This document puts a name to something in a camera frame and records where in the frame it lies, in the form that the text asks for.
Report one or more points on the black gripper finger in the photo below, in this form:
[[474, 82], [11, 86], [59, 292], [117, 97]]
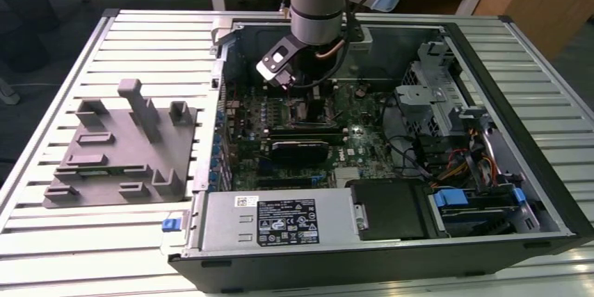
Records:
[[314, 112]]

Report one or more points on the CPU socket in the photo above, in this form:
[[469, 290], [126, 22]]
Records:
[[297, 116]]

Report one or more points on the black RAM stick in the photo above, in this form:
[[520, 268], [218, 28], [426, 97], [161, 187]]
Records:
[[304, 130]]

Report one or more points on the RAM slot with white clips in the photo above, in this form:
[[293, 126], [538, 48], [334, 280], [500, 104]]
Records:
[[278, 92]]

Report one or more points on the round coin cell battery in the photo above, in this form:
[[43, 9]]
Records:
[[360, 92]]

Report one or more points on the black graphics card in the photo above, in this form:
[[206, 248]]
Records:
[[297, 152]]

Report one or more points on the green motherboard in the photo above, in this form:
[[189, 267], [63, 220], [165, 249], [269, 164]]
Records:
[[366, 144]]

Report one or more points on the silver chipset heatsink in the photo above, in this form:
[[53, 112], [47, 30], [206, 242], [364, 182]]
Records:
[[348, 174]]

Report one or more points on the metal drive cage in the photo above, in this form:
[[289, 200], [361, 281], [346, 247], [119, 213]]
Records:
[[418, 97]]

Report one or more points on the black plastic shroud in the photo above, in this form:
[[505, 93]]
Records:
[[390, 206]]

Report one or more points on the grey power supply unit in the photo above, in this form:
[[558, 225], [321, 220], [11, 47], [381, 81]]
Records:
[[223, 220]]

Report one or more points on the hard disk in blue carrier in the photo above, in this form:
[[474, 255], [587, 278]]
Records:
[[453, 199]]

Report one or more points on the grey parts rack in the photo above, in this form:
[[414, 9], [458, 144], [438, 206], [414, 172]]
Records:
[[126, 144]]

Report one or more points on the blue case latch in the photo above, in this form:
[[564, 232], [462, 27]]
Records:
[[171, 224]]

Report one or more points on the black open PC case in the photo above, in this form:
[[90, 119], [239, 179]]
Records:
[[325, 269]]

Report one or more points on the green RAM stick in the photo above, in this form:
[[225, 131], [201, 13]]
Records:
[[99, 170]]

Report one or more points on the blue disk bay clip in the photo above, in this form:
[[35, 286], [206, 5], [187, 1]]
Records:
[[518, 195]]

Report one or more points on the grey metal stand foot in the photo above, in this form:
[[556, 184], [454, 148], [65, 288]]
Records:
[[10, 93]]

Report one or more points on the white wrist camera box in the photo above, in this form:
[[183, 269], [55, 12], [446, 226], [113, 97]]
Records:
[[274, 64]]

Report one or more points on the grey plastic bracket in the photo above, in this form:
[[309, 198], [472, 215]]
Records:
[[469, 112]]

